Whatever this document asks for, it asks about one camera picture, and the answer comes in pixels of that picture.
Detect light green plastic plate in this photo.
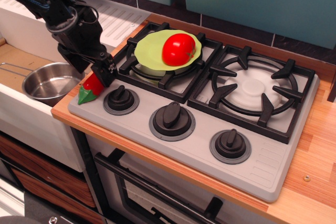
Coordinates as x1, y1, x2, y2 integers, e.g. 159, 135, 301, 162
134, 29, 202, 71

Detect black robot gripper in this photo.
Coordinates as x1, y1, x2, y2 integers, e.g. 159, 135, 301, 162
51, 6, 117, 88

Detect small steel pot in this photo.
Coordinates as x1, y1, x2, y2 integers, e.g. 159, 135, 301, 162
1, 62, 85, 107

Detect black middle stove knob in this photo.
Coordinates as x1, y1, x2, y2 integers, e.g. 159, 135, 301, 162
149, 102, 196, 142

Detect toy oven door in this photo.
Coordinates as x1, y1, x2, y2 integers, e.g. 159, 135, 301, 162
94, 149, 267, 223

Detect red toy tomato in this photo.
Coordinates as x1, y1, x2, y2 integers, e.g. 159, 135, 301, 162
162, 33, 196, 67

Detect black burner grate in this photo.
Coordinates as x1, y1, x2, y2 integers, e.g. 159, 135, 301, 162
114, 22, 223, 103
187, 45, 319, 144

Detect black right stove knob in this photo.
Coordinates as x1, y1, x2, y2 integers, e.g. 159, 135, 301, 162
209, 129, 252, 165

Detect black right burner grate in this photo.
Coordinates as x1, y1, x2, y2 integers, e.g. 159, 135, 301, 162
187, 45, 319, 144

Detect black stove knob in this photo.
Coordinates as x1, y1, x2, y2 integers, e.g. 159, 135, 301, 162
103, 85, 140, 116
209, 129, 252, 165
149, 102, 196, 142

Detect red toy chili pepper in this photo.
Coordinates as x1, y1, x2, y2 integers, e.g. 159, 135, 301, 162
78, 73, 104, 105

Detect black left burner grate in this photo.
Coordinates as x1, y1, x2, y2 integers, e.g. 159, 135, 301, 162
114, 22, 223, 103

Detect black left stove knob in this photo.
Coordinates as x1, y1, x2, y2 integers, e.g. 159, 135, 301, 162
103, 85, 140, 116

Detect wooden drawer fronts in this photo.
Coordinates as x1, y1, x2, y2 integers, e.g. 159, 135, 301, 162
1, 132, 104, 223

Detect grey toy stove top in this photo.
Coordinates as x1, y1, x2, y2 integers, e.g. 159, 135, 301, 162
67, 20, 320, 204

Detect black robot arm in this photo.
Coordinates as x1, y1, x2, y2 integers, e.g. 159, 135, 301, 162
16, 0, 118, 87

